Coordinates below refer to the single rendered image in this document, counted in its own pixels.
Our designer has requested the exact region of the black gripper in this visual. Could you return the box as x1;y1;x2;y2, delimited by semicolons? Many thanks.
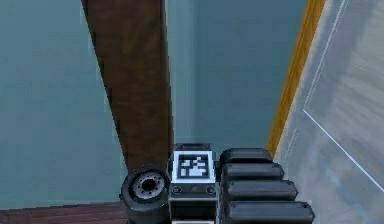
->
119;166;172;224

